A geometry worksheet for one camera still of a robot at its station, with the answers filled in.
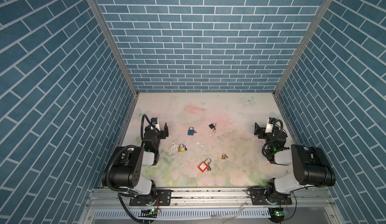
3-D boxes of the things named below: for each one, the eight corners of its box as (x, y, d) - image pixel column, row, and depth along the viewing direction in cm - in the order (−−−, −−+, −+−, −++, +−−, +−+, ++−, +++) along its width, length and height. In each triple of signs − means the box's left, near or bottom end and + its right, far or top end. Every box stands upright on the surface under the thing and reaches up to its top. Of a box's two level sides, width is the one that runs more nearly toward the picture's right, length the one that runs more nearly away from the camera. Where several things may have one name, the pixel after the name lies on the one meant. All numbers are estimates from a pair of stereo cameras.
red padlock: (197, 167, 86) (197, 166, 84) (207, 157, 90) (207, 155, 88) (202, 173, 84) (202, 171, 82) (212, 162, 88) (213, 160, 86)
